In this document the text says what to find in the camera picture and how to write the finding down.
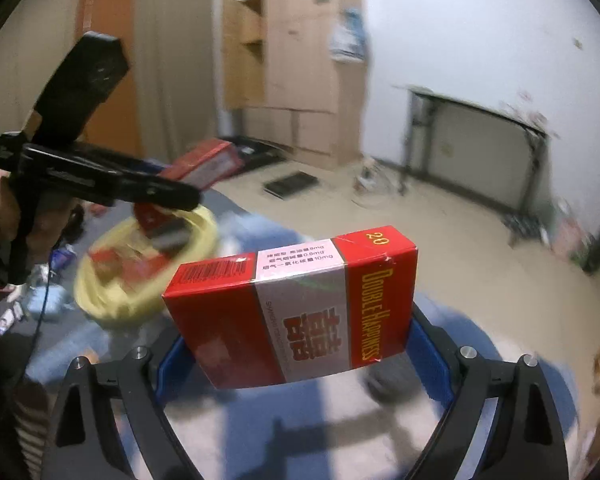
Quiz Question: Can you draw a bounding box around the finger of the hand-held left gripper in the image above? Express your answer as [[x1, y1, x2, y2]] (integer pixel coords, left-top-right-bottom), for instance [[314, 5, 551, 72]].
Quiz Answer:
[[95, 146, 167, 182], [95, 175, 202, 211]]

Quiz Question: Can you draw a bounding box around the blue plaid blanket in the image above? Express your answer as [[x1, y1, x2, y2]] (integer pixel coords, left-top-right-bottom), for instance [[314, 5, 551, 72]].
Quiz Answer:
[[25, 195, 581, 480]]

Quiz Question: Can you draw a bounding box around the person's striped clothing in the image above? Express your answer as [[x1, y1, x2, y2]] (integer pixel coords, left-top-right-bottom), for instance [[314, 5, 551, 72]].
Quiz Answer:
[[0, 310, 51, 480]]

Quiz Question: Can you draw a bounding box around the black cable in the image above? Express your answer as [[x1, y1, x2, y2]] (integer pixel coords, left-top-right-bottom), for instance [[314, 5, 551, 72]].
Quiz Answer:
[[27, 240, 63, 376]]

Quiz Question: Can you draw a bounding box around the orange wooden door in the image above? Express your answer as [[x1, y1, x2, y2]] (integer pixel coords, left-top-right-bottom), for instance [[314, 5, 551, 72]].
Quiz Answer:
[[77, 0, 148, 158]]

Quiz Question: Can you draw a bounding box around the red white-banded cigarette box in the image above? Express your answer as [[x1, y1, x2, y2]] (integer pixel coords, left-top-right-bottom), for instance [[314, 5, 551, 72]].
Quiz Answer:
[[161, 225, 420, 390]]

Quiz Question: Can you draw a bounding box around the wooden wardrobe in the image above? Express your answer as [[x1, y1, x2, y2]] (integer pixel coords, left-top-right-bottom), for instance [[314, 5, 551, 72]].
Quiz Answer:
[[220, 0, 372, 170]]

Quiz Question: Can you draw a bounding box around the yellow plastic basin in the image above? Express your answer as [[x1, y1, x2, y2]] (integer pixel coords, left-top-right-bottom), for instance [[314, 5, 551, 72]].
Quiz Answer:
[[74, 204, 217, 332]]

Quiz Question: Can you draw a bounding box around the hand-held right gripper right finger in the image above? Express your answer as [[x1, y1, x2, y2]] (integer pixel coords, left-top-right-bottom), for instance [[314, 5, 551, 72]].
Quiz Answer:
[[410, 304, 572, 480]]

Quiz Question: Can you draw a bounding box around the black folding table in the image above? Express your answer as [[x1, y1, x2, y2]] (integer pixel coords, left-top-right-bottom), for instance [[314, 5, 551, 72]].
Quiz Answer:
[[405, 85, 552, 217]]

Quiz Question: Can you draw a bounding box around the white cable bundle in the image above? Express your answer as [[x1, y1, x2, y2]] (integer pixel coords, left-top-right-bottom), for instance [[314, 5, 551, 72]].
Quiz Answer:
[[351, 157, 407, 209]]

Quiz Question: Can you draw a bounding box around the white blue hanging bag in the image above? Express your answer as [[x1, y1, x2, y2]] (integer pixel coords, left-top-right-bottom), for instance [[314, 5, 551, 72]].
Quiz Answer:
[[329, 7, 370, 63]]

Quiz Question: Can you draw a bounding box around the red barcode cigarette box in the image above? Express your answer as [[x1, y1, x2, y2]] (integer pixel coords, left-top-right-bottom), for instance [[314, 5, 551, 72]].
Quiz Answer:
[[89, 244, 148, 282]]

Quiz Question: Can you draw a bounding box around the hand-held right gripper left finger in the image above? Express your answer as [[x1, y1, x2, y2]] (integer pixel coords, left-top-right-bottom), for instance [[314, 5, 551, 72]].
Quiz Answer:
[[40, 332, 206, 480]]

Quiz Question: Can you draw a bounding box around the black tray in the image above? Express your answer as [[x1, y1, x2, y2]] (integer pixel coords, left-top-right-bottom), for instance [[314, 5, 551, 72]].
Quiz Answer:
[[230, 136, 287, 171]]

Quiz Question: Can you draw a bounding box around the dark clutter pile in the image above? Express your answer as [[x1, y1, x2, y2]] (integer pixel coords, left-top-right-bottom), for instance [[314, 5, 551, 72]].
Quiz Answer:
[[502, 200, 600, 276]]

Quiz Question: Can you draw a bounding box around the red white-sided cigarette box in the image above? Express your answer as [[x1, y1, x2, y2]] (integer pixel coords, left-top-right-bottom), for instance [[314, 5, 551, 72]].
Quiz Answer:
[[159, 139, 244, 192]]

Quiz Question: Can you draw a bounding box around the black flat board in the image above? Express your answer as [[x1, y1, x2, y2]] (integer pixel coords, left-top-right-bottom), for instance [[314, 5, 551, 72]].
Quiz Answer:
[[265, 171, 317, 199]]

